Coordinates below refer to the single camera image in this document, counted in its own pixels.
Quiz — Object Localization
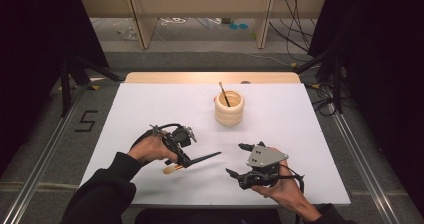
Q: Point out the black floor cables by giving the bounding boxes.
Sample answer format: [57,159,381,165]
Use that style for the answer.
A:
[305,83,338,117]

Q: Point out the dark curtain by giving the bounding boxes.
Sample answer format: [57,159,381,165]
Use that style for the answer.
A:
[307,0,424,217]
[0,0,110,177]

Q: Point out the white floor cable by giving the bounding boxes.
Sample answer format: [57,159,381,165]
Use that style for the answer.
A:
[242,51,295,67]

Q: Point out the right hand-held gripper cable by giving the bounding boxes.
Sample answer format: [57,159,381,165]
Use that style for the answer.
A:
[278,163,305,195]

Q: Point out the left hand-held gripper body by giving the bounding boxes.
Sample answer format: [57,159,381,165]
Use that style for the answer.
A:
[148,123,198,149]

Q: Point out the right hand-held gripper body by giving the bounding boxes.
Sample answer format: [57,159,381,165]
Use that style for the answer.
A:
[237,141,290,190]

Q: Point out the left hand-held gripper cable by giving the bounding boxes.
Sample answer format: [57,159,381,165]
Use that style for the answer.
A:
[130,122,184,149]

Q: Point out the wooden table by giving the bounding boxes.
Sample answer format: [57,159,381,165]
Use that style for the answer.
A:
[124,71,302,85]

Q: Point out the white table board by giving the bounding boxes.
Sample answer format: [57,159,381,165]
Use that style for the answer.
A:
[79,82,352,208]

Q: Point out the white coiled cord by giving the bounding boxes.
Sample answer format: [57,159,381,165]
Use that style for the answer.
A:
[159,16,188,27]

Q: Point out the bundle of black cables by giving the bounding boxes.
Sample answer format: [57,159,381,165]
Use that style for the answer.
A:
[267,0,317,54]

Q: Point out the ringed wooden brush holder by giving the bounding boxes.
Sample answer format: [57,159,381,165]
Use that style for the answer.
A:
[214,90,246,127]

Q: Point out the metal floor rail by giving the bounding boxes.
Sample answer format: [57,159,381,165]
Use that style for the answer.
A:
[0,86,88,224]
[332,111,403,224]

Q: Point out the clear plastic bag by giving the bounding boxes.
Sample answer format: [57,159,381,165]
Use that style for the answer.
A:
[115,24,138,42]

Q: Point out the black metal stand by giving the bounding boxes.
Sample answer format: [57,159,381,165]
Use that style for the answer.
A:
[59,53,125,119]
[293,45,345,115]

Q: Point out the person's left hand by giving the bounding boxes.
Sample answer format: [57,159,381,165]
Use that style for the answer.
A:
[127,135,178,167]

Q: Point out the light wooden shelf unit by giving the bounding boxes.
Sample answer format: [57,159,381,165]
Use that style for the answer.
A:
[77,0,329,50]

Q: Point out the hand-held gripper cable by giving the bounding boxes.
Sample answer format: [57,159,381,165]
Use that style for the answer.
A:
[278,163,305,195]
[130,122,184,149]

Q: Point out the person's right hand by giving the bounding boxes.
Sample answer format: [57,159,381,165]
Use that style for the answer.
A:
[251,146,313,216]

